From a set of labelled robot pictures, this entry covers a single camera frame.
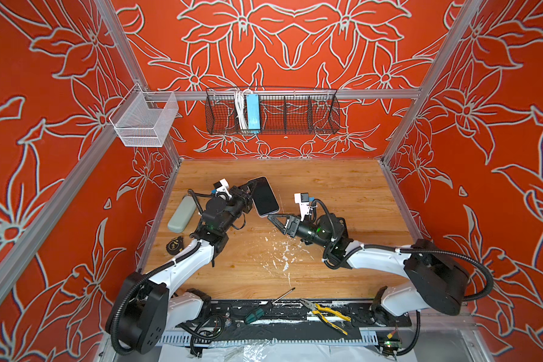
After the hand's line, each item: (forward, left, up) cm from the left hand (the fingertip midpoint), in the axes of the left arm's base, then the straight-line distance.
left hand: (259, 180), depth 74 cm
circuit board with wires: (-39, -44, -30) cm, 66 cm away
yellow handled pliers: (-31, -21, -28) cm, 47 cm away
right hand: (-10, -5, -5) cm, 12 cm away
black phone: (-6, -2, -2) cm, 7 cm away
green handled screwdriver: (-34, -2, -27) cm, 44 cm away
